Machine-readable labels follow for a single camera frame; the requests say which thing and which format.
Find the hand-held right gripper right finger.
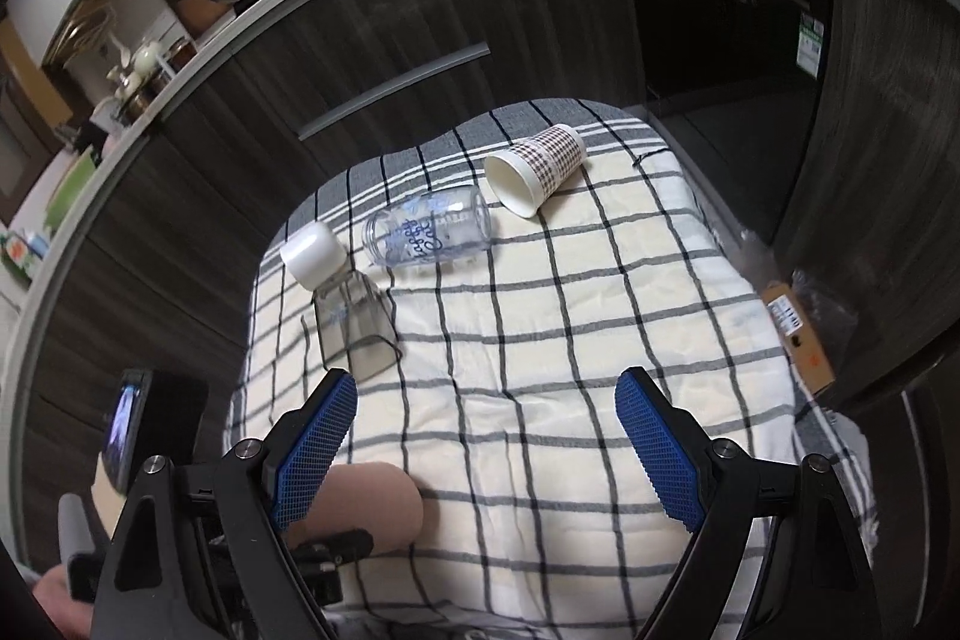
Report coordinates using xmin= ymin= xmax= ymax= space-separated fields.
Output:
xmin=614 ymin=367 xmax=883 ymax=640

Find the tissue box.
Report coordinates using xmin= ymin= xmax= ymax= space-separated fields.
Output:
xmin=0 ymin=226 xmax=51 ymax=283

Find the cardboard box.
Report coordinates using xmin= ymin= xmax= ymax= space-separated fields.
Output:
xmin=760 ymin=281 xmax=838 ymax=398

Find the green label sticker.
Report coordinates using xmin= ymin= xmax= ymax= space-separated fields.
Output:
xmin=796 ymin=11 xmax=825 ymax=79

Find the clear bottle with white cap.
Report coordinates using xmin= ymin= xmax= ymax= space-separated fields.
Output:
xmin=280 ymin=221 xmax=403 ymax=384

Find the clear plastic bag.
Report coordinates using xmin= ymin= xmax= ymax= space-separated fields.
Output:
xmin=738 ymin=226 xmax=857 ymax=356

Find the dark wood kitchen cabinet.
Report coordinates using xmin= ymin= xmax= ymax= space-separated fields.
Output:
xmin=15 ymin=0 xmax=960 ymax=536

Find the silver drawer handle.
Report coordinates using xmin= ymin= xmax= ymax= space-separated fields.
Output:
xmin=299 ymin=41 xmax=491 ymax=141

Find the clear glass cup blue print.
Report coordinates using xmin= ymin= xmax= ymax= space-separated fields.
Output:
xmin=363 ymin=185 xmax=493 ymax=271

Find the green cutting board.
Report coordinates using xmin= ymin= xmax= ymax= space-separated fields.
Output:
xmin=46 ymin=154 xmax=100 ymax=230

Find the white checked blanket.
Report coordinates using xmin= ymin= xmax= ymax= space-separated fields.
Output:
xmin=223 ymin=98 xmax=878 ymax=640

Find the brown checked paper cup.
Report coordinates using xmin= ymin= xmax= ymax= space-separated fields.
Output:
xmin=484 ymin=123 xmax=587 ymax=219

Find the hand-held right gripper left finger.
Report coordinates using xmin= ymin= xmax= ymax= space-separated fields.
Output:
xmin=90 ymin=368 xmax=359 ymax=640

